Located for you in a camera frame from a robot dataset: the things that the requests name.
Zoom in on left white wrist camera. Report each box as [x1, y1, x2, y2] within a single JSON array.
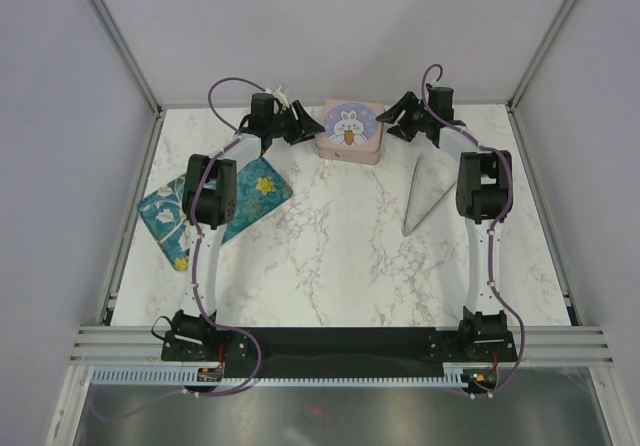
[[264, 85, 290, 113]]

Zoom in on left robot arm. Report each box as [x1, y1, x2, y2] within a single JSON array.
[[171, 91, 324, 360]]

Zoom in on slotted cable duct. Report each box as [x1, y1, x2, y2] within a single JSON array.
[[90, 365, 497, 388]]

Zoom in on teal floral tray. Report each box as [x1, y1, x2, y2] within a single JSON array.
[[137, 158, 293, 272]]

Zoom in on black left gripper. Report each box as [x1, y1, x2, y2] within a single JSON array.
[[267, 102, 324, 147]]

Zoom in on pink chocolate tin box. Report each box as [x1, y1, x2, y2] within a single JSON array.
[[317, 146, 381, 165]]

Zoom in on metal tongs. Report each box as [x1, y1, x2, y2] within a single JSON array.
[[401, 152, 457, 237]]

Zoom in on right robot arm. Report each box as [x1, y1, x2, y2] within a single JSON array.
[[378, 86, 513, 361]]

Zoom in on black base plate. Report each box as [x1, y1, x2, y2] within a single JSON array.
[[161, 327, 516, 378]]

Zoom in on square tin lid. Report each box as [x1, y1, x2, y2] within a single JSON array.
[[316, 99, 385, 155]]

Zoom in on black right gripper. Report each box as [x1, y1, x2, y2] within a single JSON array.
[[377, 92, 432, 143]]

